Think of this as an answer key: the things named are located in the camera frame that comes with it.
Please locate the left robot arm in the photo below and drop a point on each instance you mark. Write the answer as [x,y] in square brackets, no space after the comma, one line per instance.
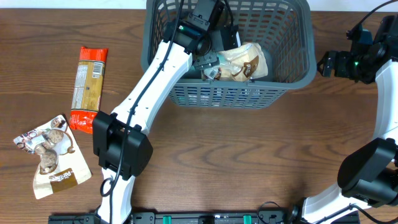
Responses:
[120,139]

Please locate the teal snack packet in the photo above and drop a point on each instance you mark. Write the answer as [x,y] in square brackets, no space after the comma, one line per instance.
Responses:
[225,58]

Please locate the grey plastic lattice basket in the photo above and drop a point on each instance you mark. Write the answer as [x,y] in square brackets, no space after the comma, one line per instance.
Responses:
[283,29]

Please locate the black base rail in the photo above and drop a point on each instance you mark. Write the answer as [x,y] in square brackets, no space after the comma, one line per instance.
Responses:
[265,216]

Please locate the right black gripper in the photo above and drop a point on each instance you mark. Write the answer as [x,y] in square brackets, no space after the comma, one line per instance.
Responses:
[328,60]

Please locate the small white brown food bag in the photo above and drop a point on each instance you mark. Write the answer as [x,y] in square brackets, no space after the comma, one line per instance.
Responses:
[250,63]

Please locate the orange spaghetti packet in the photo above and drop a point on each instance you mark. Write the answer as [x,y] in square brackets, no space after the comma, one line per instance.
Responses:
[88,88]

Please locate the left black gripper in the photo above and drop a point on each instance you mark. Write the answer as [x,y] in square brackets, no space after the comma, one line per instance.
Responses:
[209,58]

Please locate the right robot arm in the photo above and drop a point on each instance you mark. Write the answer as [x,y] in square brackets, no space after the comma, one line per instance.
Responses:
[365,179]

